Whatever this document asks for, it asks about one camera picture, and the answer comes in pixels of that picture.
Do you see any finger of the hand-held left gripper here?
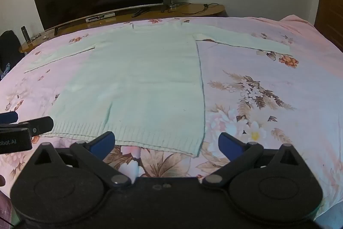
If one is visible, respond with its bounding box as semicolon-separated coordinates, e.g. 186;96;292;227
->
0;111;19;124
19;116;54;136

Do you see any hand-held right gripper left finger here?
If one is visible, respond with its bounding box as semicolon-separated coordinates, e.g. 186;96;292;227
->
32;131;132;189

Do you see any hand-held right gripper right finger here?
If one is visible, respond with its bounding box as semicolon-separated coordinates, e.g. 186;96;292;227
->
202;132;304;188

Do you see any light green knit sweater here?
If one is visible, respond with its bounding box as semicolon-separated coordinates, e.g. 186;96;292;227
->
24;22;293;158

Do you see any pink floral bedsheet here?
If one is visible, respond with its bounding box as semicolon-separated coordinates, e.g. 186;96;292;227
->
0;14;343;221

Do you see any black chair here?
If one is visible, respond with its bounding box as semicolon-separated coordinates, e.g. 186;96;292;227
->
0;30;25;80

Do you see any silver set-top box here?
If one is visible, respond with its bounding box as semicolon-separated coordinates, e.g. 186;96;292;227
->
85;13;116;23

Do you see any wooden television stand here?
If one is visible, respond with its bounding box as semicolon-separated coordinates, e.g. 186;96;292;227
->
19;3;226;54

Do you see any brown wooden door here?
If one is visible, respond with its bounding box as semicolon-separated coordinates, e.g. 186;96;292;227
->
314;0;343;54

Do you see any black cable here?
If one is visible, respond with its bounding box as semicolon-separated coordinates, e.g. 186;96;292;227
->
168;2;221;15

